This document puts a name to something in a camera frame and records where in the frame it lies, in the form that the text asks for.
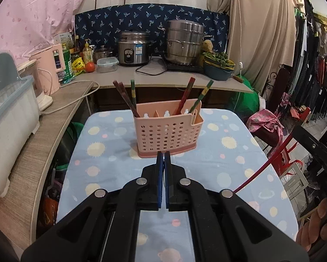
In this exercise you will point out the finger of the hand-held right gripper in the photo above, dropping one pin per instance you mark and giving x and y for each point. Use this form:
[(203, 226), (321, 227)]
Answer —
[(313, 148)]

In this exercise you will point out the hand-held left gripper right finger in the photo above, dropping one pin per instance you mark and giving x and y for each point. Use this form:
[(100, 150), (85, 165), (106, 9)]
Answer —
[(167, 180)]

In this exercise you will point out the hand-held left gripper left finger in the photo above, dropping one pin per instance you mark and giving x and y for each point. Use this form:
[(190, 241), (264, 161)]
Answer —
[(159, 180)]

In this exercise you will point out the pink perforated utensil basket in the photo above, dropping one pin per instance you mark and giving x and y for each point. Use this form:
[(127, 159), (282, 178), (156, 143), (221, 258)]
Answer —
[(166, 136)]

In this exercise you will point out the dark red chopstick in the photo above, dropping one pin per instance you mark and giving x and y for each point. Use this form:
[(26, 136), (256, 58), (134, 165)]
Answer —
[(128, 97), (185, 94), (123, 98)]

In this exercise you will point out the green patterned chopstick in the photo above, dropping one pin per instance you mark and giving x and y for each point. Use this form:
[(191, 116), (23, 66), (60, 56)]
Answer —
[(133, 95)]

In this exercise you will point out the green and yellow chopstick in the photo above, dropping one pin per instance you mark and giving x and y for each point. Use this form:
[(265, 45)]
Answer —
[(203, 95)]

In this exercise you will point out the person's right hand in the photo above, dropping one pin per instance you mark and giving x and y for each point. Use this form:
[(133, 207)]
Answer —
[(315, 226)]

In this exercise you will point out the grey folding stool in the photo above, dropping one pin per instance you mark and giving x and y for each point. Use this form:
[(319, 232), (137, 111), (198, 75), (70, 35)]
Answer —
[(295, 178)]

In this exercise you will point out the dark red chair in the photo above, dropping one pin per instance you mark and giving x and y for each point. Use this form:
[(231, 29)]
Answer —
[(270, 139)]

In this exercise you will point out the pink floral cloth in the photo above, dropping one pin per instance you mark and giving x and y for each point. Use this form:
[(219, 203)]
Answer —
[(264, 121)]

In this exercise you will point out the blue planet print tablecloth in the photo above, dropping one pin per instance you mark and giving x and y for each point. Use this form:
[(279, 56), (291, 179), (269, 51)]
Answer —
[(111, 147)]

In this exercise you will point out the green plastic bag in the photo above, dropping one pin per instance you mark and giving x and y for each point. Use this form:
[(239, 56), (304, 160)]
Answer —
[(248, 101)]

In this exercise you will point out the green plastic tub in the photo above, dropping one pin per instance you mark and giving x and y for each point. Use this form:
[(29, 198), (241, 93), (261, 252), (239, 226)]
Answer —
[(75, 132)]

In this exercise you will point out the light wooden counter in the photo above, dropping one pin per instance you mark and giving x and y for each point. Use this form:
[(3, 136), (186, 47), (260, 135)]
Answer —
[(152, 80)]

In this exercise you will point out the row of hanging clothes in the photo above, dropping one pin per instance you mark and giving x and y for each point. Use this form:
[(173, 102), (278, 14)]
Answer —
[(316, 46)]

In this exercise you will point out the black induction cooker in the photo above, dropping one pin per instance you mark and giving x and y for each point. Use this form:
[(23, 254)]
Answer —
[(179, 67)]

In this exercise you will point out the dark blue basin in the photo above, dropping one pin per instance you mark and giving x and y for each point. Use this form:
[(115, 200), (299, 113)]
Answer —
[(218, 73)]

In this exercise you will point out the yellow colander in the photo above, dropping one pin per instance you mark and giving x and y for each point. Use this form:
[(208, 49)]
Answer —
[(207, 61)]

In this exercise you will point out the clear blue-lidded food container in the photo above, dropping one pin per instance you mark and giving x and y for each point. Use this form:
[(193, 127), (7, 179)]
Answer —
[(107, 65)]

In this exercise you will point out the curved wooden side counter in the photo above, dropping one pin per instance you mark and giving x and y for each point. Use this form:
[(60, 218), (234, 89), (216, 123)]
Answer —
[(37, 147)]

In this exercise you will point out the beige curtain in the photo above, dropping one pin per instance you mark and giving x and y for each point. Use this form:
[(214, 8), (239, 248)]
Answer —
[(256, 32)]

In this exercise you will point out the green leafy vegetables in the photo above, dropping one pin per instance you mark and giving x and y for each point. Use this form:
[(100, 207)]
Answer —
[(218, 57)]

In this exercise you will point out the red tomato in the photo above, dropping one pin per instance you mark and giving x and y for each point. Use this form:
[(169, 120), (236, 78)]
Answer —
[(90, 67)]

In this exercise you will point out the steel rice cooker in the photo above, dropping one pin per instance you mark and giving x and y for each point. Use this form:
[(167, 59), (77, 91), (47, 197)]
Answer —
[(133, 49)]

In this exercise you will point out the stacked steel steamer pot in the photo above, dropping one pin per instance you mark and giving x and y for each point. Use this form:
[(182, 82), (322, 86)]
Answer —
[(184, 43)]

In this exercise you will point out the small steel lidded pot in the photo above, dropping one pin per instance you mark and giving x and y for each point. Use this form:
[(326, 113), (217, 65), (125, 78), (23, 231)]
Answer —
[(103, 53)]

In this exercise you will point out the brown potato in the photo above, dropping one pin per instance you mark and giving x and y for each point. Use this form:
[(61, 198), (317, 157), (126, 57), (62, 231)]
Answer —
[(207, 45)]

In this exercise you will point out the yellow snack packet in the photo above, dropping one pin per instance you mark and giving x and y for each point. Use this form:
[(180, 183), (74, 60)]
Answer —
[(78, 66)]

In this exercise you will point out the white kitchen appliance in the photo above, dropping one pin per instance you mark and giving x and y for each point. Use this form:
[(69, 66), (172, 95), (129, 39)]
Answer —
[(40, 98)]

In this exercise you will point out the yellow pump bottle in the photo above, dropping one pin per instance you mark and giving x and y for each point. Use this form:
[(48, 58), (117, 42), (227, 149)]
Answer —
[(87, 54)]

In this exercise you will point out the green tin can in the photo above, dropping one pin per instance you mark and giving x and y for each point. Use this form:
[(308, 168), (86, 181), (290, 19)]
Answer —
[(66, 68)]

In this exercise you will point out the pink kitchen appliance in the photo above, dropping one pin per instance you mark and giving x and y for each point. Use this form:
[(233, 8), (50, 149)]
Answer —
[(47, 71)]

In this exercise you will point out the dark sauce bottle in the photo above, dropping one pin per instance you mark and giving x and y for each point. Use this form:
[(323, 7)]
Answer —
[(77, 45)]

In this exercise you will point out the white dish box grey lid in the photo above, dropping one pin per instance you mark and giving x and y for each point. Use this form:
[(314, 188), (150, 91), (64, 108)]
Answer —
[(7, 131)]

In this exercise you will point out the navy floral cloth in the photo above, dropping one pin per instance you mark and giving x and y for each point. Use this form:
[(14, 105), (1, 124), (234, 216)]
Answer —
[(111, 21)]

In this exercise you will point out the white carton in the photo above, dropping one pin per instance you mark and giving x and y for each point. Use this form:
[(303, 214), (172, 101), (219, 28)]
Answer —
[(63, 40)]

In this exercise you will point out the pink dotted sheet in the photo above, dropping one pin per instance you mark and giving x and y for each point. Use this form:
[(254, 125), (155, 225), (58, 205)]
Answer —
[(29, 13)]

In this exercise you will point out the red metal frame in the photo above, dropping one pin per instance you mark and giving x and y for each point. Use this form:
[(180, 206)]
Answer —
[(285, 155)]

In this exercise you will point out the dark wrought iron frame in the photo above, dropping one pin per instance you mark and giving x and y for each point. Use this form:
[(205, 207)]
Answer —
[(283, 87)]

